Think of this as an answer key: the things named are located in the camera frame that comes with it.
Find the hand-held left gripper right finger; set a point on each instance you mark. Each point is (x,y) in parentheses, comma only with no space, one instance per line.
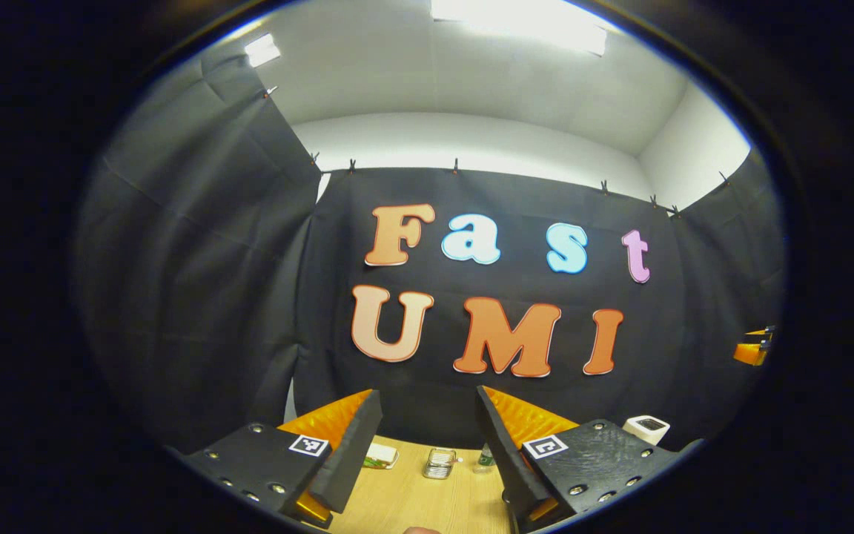
(505,460)

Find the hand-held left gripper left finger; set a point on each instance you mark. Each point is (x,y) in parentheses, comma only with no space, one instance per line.
(353,460)

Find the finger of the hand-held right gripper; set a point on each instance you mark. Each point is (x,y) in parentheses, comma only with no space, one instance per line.
(749,352)

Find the clear plastic water bottle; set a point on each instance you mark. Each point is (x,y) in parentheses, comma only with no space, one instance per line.
(485,460)

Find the white sandwich plate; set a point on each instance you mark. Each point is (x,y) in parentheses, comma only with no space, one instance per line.
(384,452)

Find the white box appliance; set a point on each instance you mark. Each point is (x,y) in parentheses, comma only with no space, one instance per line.
(646,430)

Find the black backdrop cloth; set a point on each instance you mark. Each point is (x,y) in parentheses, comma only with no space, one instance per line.
(197,297)

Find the large ceiling light panel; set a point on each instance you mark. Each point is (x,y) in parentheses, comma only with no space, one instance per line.
(523,22)

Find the small ceiling light panel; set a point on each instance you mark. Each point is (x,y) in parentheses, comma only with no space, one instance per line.
(262,50)

